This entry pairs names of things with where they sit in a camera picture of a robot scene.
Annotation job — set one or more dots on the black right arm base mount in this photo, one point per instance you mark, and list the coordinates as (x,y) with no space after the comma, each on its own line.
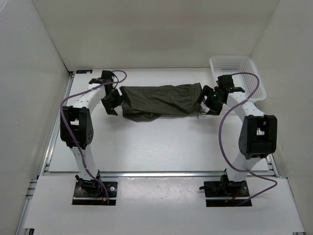
(225,193)

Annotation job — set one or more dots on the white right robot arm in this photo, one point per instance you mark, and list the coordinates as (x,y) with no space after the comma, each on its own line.
(258,135)

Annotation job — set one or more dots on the white plastic mesh basket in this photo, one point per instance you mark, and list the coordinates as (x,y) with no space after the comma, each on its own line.
(241,68)

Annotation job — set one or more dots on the aluminium frame rail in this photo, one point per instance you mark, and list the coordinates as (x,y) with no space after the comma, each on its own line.
(159,166)

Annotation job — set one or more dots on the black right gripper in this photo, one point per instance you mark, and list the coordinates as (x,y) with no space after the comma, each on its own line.
(208,91)

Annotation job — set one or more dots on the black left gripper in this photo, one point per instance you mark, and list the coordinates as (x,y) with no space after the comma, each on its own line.
(109,107)

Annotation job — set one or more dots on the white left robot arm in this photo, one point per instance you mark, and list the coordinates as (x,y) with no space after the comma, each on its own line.
(76,128)

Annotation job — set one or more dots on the small blue corner label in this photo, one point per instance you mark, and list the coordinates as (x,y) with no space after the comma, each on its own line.
(84,71)

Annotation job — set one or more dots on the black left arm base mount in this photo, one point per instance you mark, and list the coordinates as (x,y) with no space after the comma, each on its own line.
(94,194)

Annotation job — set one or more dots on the olive green shorts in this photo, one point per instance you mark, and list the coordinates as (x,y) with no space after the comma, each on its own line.
(150,103)

